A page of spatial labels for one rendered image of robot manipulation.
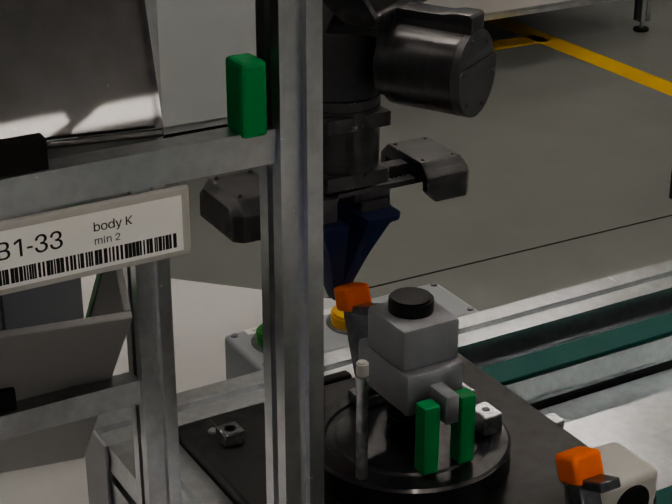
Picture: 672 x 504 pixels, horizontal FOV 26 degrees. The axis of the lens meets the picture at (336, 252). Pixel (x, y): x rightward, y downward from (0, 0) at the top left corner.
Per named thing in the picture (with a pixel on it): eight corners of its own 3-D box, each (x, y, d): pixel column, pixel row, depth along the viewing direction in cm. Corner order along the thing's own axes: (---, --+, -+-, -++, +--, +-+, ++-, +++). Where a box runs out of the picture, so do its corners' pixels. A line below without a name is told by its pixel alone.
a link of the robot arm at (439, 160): (478, 82, 100) (429, 59, 105) (234, 125, 92) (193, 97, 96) (472, 193, 104) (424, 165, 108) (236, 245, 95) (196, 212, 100)
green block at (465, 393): (448, 456, 97) (451, 391, 95) (463, 452, 97) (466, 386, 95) (459, 465, 96) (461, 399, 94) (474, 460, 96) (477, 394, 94)
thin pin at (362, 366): (353, 475, 95) (353, 360, 91) (363, 472, 95) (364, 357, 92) (359, 481, 94) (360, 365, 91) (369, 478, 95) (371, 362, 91)
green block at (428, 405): (413, 468, 96) (415, 401, 94) (428, 463, 96) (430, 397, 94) (423, 476, 95) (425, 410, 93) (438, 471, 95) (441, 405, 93)
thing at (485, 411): (467, 424, 101) (468, 405, 100) (485, 419, 101) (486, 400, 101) (484, 437, 99) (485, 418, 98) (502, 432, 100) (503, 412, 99)
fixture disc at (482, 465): (270, 439, 103) (269, 415, 102) (435, 390, 109) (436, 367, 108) (373, 540, 92) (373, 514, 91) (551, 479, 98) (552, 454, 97)
